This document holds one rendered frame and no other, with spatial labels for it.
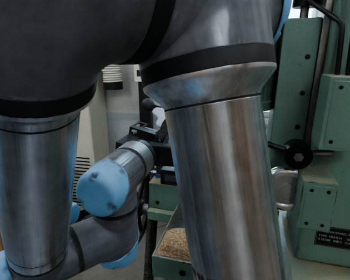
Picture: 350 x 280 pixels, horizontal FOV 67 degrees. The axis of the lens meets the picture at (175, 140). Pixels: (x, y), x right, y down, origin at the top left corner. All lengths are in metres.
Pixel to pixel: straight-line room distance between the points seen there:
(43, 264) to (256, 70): 0.32
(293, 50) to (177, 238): 0.52
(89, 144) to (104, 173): 1.83
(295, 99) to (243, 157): 0.52
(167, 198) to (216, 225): 0.63
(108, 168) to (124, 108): 1.94
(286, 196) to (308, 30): 0.39
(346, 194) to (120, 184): 0.56
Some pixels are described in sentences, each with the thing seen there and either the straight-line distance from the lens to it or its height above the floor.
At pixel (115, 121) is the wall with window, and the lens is 2.39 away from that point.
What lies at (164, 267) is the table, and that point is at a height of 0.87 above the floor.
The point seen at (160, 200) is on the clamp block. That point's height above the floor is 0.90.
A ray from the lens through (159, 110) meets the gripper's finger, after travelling 0.65.
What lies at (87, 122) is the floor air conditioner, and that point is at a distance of 2.17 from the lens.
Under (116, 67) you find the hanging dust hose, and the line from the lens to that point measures 2.14.
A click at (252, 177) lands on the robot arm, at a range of 0.21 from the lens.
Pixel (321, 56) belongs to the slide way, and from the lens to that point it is 0.71.
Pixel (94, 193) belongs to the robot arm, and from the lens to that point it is 0.41.
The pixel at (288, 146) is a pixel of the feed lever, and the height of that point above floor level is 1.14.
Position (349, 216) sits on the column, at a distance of 0.81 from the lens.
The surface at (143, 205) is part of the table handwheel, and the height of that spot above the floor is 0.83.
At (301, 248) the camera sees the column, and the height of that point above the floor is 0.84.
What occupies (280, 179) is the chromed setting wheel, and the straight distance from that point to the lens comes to 0.71.
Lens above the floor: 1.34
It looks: 18 degrees down
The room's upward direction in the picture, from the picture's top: straight up
